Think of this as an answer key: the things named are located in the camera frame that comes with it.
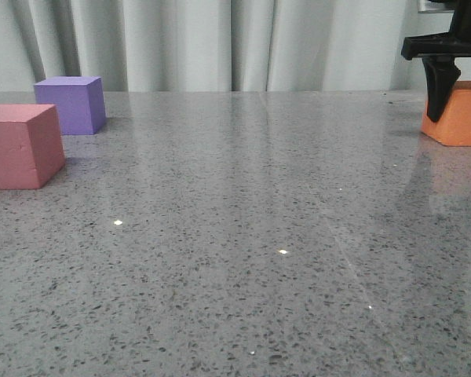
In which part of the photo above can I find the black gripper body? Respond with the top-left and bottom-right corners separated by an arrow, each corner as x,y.
401,1 -> 471,60

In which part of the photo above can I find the grey pleated curtain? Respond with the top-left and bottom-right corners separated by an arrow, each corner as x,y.
0,1 -> 451,92

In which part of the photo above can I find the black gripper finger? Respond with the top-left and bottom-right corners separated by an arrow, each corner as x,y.
422,56 -> 461,123

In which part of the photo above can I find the purple foam cube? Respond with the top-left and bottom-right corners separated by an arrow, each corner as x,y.
34,76 -> 107,135

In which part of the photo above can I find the orange foam cube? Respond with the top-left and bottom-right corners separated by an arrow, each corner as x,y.
421,81 -> 471,147

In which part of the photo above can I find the pink foam cube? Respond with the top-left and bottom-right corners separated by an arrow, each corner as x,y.
0,104 -> 65,189

